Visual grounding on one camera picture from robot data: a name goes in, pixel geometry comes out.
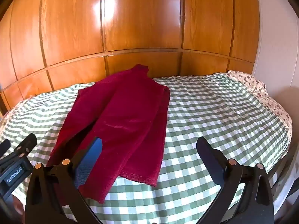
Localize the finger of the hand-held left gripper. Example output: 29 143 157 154
0 139 11 158
5 133 38 162

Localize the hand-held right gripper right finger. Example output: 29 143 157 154
195 136 274 224

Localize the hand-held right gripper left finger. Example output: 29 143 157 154
25 136 103 224

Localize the red knitted garment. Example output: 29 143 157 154
48 63 170 204

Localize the green checked blanket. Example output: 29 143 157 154
0 73 290 224

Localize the wooden panelled wardrobe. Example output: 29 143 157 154
0 0 261 117

